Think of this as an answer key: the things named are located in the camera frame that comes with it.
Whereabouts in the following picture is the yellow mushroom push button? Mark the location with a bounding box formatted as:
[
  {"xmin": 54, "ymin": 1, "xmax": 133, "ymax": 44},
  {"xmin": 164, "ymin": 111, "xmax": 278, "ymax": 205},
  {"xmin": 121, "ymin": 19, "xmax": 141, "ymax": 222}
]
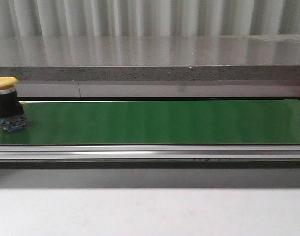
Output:
[{"xmin": 0, "ymin": 76, "xmax": 27, "ymax": 132}]

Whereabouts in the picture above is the grey stone slab shelf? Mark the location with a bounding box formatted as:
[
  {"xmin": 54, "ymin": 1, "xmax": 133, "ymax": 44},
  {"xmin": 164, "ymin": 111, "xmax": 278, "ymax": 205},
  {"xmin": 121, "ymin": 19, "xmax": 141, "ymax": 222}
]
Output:
[{"xmin": 0, "ymin": 34, "xmax": 300, "ymax": 98}]

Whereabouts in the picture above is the green conveyor belt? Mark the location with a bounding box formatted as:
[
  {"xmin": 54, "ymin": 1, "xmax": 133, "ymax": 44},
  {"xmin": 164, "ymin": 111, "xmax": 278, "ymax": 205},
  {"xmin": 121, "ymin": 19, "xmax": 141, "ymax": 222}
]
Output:
[{"xmin": 0, "ymin": 100, "xmax": 300, "ymax": 145}]

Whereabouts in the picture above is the white corrugated back panel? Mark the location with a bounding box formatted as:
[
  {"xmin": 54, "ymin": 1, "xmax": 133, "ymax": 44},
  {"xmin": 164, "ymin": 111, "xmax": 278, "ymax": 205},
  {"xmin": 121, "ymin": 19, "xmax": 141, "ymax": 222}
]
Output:
[{"xmin": 0, "ymin": 0, "xmax": 300, "ymax": 37}]

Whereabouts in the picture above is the aluminium conveyor side rail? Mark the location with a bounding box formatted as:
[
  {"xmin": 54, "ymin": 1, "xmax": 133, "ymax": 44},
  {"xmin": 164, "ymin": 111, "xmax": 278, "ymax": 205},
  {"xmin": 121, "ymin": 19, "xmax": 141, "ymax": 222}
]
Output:
[{"xmin": 0, "ymin": 145, "xmax": 300, "ymax": 169}]

